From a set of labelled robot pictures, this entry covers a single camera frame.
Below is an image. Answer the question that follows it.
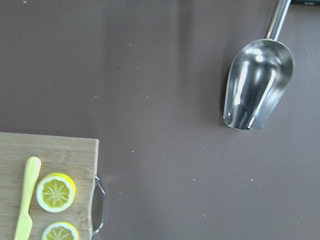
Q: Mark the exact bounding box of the lemon slice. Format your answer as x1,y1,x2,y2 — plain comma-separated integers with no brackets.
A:
41,221,80,240

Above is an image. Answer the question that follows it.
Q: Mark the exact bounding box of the metal scoop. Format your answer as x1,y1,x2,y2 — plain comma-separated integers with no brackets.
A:
223,0,295,130

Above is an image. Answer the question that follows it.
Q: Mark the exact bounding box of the lemon half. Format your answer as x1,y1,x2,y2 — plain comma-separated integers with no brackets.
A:
36,172,76,213

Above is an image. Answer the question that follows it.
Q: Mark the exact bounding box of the wooden cutting board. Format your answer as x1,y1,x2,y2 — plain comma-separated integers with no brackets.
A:
0,132,102,240

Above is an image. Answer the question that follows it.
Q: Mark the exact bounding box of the yellow plastic knife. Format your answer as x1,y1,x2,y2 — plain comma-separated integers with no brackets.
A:
14,156,42,240

